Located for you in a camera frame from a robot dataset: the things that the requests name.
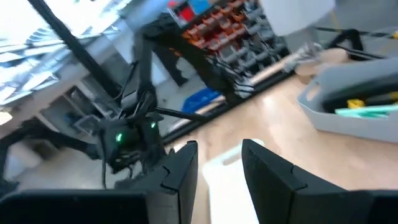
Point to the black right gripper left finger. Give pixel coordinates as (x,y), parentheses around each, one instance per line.
(180,186)

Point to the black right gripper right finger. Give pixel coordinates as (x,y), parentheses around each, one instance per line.
(273,193)

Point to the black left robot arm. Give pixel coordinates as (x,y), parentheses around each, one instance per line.
(199,62)

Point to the blue plastic crate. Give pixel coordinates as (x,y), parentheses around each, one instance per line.
(199,99)

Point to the large white plastic bin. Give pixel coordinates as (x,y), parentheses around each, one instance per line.
(227,193)

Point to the parts bin storage rack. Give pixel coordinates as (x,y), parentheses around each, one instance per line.
(236,37)

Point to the white shade wooden base lamp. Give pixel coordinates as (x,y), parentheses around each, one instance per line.
(295,15)

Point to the light grey plastic bin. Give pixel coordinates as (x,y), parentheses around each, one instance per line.
(342,127)

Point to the black aluminium frame beam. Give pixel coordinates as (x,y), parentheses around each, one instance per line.
(74,46)

